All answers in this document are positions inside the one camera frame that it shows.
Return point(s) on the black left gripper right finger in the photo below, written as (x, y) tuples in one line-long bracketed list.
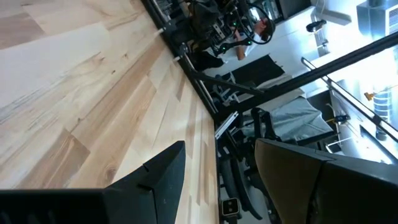
[(335, 193)]

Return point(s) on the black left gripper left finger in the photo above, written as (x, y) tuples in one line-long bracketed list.
[(93, 207)]

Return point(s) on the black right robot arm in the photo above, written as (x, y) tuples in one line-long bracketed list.
[(205, 18)]

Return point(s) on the grey cloth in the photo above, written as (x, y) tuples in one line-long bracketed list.
[(298, 118)]

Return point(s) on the blue white cylinder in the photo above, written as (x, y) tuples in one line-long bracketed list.
[(382, 105)]

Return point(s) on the black diagonal beam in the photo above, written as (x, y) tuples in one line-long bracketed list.
[(311, 76)]

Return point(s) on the black floor mat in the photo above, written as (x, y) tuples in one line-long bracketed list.
[(258, 70)]

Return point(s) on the person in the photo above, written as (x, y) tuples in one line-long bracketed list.
[(259, 29)]

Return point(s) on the white appliance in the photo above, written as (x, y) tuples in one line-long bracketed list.
[(377, 17)]

